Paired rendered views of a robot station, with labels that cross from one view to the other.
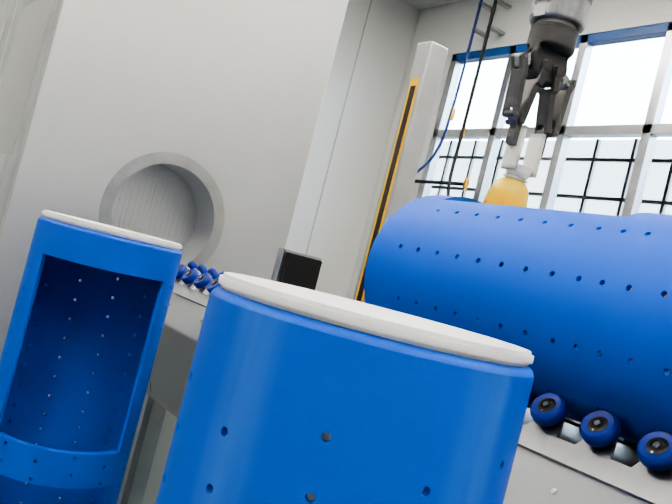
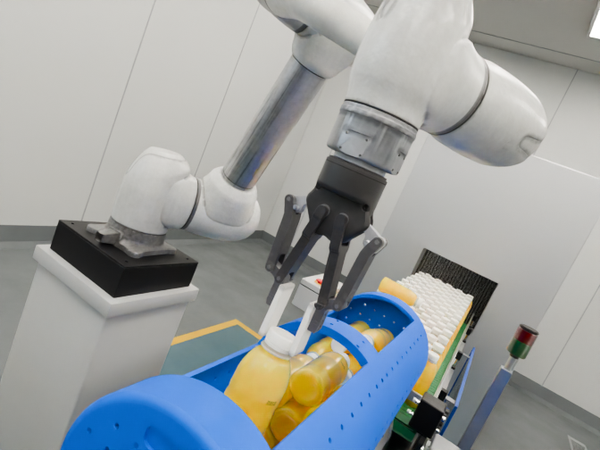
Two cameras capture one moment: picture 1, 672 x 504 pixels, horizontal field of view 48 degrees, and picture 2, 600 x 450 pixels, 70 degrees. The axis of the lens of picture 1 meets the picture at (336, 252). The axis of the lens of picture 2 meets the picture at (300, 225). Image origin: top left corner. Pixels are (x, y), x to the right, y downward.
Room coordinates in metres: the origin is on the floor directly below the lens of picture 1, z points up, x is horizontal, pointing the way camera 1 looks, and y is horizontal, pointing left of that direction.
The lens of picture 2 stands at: (1.48, 0.16, 1.52)
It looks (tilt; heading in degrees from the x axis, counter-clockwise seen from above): 10 degrees down; 238
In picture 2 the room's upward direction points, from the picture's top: 23 degrees clockwise
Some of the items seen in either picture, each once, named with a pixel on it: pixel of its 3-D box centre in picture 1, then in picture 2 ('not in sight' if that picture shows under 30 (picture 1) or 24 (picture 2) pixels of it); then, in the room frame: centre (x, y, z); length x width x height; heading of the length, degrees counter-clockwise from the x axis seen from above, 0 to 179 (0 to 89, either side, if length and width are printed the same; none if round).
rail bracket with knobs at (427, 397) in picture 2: not in sight; (425, 415); (0.40, -0.54, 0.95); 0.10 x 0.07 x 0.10; 124
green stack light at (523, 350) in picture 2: not in sight; (519, 347); (0.03, -0.59, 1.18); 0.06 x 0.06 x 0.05
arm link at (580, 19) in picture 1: (559, 11); (369, 142); (1.19, -0.25, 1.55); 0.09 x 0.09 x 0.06
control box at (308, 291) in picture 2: not in sight; (320, 294); (0.55, -1.03, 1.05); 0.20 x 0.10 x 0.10; 34
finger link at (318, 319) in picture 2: (510, 126); (328, 315); (1.16, -0.21, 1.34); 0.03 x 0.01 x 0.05; 124
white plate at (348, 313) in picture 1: (374, 317); not in sight; (0.66, -0.05, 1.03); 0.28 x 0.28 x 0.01
